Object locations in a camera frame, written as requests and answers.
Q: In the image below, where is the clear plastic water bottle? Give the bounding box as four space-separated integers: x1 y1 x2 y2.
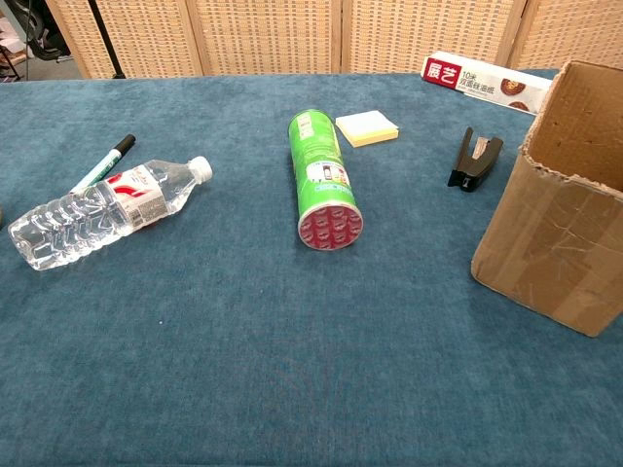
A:
7 155 214 272

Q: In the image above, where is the black stapler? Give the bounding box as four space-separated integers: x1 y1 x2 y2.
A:
447 126 504 195

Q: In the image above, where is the black office chair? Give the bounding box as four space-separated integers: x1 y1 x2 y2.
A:
21 0 74 63

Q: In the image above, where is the white baking paper box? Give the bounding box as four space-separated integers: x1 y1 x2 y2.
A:
420 51 556 116

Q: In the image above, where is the green chips can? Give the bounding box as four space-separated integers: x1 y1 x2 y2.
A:
286 109 365 252

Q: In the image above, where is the green white marker pen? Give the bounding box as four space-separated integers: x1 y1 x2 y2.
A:
69 133 137 195

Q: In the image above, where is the black tripod stand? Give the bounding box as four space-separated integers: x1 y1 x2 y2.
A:
87 0 128 80

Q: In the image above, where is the yellow sticky notes pad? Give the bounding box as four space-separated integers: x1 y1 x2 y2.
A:
335 110 402 149

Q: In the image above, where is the blue tablecloth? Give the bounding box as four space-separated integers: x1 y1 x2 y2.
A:
0 67 623 467

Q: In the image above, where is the wicker folding screen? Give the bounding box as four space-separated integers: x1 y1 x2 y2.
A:
44 0 623 80

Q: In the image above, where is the open brown cardboard box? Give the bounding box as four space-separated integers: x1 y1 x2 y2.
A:
469 59 623 339

